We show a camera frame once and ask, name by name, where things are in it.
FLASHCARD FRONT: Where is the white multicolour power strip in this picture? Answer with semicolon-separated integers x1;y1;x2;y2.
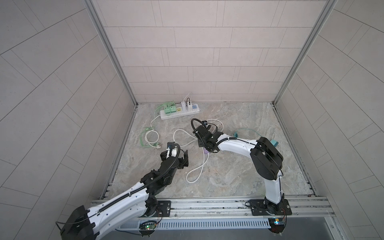
160;104;200;120

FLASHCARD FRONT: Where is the green charger plug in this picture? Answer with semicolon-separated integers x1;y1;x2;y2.
164;107;171;115
170;106;177;113

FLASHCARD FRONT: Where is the teal charger plug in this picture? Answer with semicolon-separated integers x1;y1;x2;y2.
270;140;279;147

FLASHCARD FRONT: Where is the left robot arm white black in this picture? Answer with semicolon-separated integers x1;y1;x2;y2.
56;143;189;240

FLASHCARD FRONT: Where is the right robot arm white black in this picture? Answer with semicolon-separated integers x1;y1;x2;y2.
193;124;292;216

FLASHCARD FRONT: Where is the left circuit board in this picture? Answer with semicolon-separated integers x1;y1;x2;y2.
139;221;158;231

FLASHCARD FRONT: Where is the circuit board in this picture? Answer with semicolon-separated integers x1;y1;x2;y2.
139;221;158;231
268;218;286;234

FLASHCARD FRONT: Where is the right circuit board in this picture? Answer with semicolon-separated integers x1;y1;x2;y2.
268;218;286;234

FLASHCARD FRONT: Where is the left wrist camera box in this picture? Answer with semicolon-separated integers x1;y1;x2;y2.
166;142;178;158

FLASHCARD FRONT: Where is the white power strip cord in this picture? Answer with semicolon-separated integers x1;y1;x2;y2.
143;115;163;149

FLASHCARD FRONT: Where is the teal cable bundle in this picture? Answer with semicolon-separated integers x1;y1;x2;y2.
232;127;265;140

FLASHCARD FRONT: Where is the aluminium mounting rail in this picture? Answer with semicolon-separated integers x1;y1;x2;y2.
114;196;335;233

